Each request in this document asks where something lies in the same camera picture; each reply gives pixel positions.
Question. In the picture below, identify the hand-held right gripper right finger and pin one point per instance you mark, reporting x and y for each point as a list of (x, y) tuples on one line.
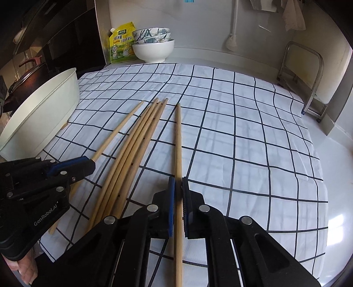
[(186, 209)]

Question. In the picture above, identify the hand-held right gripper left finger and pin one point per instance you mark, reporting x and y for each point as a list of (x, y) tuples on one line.
[(171, 207)]

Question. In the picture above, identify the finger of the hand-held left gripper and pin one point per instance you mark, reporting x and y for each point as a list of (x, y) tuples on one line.
[(66, 165), (82, 171)]

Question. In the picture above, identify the person's left hand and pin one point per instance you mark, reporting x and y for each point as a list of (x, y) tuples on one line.
[(26, 270)]

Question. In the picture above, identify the large cream basin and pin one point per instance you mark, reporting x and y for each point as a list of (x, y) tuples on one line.
[(35, 116)]

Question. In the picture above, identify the white checked cloth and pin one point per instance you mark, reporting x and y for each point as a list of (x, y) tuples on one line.
[(248, 138)]

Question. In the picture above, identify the yellow seasoning pouch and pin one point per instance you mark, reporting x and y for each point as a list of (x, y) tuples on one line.
[(121, 47)]

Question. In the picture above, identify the plain white bowl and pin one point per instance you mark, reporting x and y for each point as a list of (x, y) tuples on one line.
[(153, 52)]

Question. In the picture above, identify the floral patterned bowl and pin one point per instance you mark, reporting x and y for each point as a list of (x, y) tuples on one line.
[(153, 40), (150, 32)]

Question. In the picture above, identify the stainless steel rack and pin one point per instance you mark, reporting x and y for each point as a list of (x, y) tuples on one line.
[(315, 91)]

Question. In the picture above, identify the white cutting board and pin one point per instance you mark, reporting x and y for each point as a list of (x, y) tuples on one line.
[(332, 82)]

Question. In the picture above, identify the white hanging cloth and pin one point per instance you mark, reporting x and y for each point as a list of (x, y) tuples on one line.
[(263, 5)]

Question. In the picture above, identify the beige hanging cloth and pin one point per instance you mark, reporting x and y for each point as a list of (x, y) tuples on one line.
[(293, 16)]

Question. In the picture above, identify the white wall pipe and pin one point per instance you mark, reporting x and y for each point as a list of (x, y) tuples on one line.
[(233, 24)]

